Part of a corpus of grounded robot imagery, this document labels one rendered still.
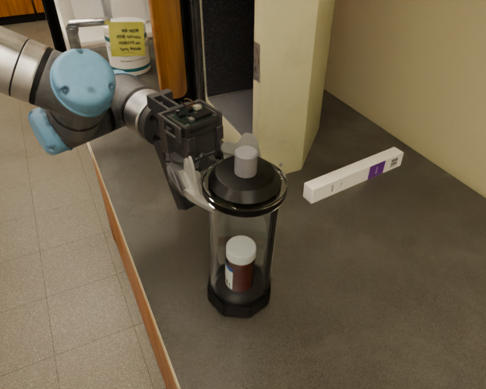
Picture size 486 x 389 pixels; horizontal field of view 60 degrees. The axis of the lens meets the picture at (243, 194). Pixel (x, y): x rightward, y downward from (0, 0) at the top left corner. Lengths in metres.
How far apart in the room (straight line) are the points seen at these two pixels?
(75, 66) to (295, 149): 0.52
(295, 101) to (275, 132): 0.07
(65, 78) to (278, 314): 0.44
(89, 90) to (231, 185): 0.20
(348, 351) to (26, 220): 2.08
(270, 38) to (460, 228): 0.50
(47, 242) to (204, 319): 1.72
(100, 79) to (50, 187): 2.16
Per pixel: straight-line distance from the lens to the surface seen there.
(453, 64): 1.03
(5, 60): 0.58
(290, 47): 0.81
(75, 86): 0.55
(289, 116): 0.87
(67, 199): 2.56
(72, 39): 1.03
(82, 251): 2.21
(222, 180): 0.51
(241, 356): 0.64
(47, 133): 0.68
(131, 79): 0.74
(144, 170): 0.98
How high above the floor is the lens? 1.49
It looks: 38 degrees down
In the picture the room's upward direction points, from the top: straight up
